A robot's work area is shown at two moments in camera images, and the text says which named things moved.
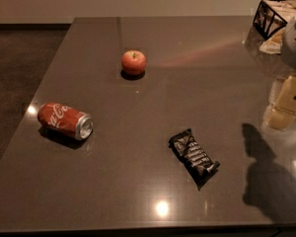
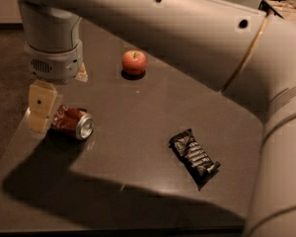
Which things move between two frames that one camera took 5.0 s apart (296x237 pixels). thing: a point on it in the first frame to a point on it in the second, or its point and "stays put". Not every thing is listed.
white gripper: (295, 44) to (54, 64)
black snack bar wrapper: (194, 157) stays put
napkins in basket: (286, 10) stays put
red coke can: (66, 119) stays put
